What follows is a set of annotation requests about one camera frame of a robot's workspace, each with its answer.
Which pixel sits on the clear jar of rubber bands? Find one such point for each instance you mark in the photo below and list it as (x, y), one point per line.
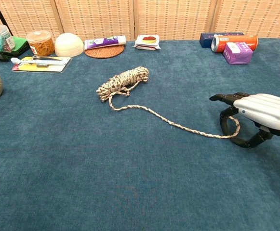
(42, 45)

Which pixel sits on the purple white toothpaste tube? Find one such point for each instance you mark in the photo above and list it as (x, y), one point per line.
(103, 42)

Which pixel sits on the cream upturned bowl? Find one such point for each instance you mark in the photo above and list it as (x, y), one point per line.
(68, 45)

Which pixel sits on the orange drink can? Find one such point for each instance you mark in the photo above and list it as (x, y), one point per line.
(238, 39)

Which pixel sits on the green folded cloth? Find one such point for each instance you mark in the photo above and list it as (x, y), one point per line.
(21, 45)

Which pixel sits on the purple small box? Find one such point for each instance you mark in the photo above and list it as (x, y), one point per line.
(237, 54)

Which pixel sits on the light blue toothbrush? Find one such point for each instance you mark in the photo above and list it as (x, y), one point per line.
(41, 63)

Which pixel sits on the bamboo folding screen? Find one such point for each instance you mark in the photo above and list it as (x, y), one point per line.
(96, 16)

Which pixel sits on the blue carpet table cover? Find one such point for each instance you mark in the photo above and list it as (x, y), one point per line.
(139, 180)

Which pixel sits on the wrapped pastry snack pack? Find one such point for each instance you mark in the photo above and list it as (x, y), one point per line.
(147, 42)

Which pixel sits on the round woven rattan coaster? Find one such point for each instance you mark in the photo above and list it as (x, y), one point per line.
(106, 53)

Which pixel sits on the yellow razor blister pack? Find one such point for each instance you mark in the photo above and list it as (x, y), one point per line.
(33, 68)

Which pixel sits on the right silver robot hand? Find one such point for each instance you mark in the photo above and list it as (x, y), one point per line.
(265, 108)

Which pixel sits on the dark blue long box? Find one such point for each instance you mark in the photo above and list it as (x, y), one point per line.
(204, 39)

